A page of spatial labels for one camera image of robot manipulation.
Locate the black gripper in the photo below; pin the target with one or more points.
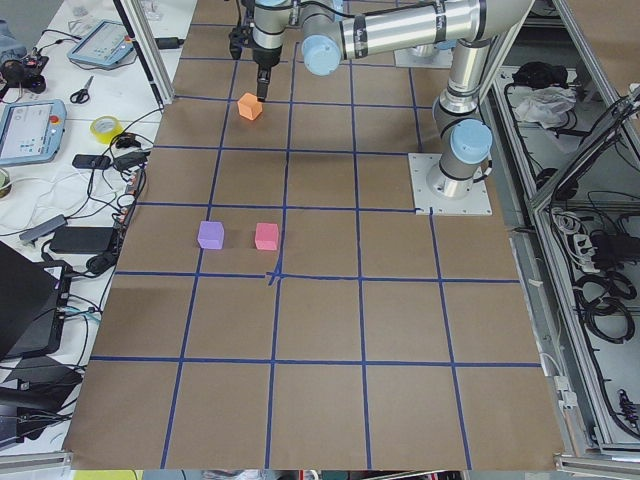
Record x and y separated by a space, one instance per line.
264 57

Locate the orange foam cube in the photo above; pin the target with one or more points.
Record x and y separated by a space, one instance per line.
249 106

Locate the upper blue teach pendant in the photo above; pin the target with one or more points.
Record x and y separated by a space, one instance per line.
105 47

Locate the blue teach pendant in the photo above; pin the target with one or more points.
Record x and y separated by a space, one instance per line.
105 47
31 132

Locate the pink foam cube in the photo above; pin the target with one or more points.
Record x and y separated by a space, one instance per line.
266 236

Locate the purple foam cube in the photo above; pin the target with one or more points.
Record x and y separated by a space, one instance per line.
211 235

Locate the yellow tape roll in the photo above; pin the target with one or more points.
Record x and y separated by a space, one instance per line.
106 128

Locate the lower blue teach pendant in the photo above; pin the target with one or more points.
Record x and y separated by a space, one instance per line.
31 132

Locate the black power adapter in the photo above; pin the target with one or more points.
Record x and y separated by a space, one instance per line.
81 240

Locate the white crumpled cloth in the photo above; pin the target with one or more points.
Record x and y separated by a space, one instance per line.
548 107

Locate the black laptop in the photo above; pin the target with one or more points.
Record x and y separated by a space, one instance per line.
33 295

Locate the aluminium frame post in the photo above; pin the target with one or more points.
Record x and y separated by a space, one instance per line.
139 31

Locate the black handled scissors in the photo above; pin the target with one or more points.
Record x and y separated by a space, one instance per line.
82 95

